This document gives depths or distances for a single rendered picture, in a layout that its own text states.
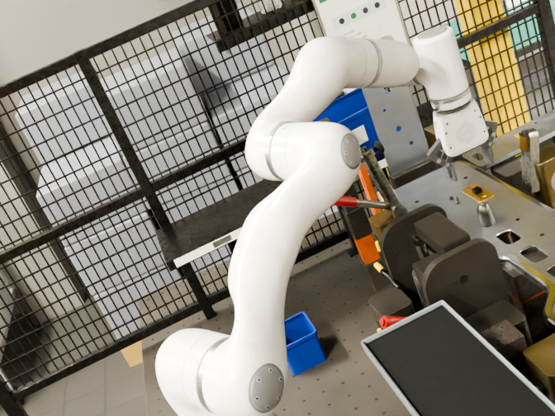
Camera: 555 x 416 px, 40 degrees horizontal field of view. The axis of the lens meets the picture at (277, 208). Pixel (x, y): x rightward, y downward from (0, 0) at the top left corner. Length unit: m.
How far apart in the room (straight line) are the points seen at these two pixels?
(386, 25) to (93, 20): 2.32
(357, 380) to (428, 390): 0.80
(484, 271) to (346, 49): 0.43
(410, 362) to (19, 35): 3.43
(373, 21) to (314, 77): 0.88
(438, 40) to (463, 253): 0.52
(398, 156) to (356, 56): 0.64
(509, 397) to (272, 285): 0.40
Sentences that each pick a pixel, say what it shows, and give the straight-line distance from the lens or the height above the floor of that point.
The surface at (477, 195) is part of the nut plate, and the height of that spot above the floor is 1.00.
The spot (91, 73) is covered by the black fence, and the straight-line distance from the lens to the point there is 1.98.
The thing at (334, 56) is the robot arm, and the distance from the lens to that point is 1.29.
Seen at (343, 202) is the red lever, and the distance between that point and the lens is 1.59.
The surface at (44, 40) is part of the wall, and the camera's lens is 4.21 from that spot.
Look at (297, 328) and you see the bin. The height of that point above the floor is 0.75.
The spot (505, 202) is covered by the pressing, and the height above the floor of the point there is 1.00.
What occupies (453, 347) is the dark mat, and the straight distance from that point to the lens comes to 1.07.
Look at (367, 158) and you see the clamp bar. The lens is 1.57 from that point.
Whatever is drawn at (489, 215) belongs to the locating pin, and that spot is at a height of 1.02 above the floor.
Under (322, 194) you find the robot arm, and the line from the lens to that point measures 1.20.
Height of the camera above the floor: 1.83
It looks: 25 degrees down
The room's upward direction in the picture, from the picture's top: 23 degrees counter-clockwise
